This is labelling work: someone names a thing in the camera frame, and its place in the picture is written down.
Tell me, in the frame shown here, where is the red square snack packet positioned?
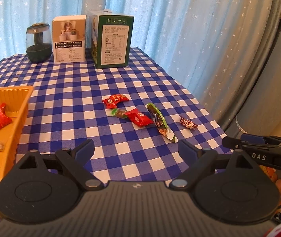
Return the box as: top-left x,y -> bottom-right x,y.
124,109 -> 154,127

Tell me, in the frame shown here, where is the large red snack packet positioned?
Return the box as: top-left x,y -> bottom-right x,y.
0,103 -> 13,130

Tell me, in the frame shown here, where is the red cartoon candy packet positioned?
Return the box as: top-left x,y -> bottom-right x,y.
102,94 -> 129,109

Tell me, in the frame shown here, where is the light blue star curtain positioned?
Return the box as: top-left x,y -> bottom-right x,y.
0,0 -> 276,128

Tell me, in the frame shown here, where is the white beige product box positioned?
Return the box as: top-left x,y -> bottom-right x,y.
52,15 -> 86,63

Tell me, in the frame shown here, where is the long green white snack packet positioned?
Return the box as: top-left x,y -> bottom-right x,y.
147,103 -> 178,143

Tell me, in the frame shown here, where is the green small candy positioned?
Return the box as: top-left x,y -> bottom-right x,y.
111,108 -> 127,119

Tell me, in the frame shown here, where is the dark red small candy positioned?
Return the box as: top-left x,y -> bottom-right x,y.
180,117 -> 198,130

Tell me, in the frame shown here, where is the grey side curtain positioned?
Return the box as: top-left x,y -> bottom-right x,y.
225,4 -> 281,137

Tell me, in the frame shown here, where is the green carton box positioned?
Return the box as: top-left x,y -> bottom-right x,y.
88,9 -> 134,69

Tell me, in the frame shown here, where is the orange plastic tray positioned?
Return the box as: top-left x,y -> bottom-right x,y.
0,86 -> 33,181

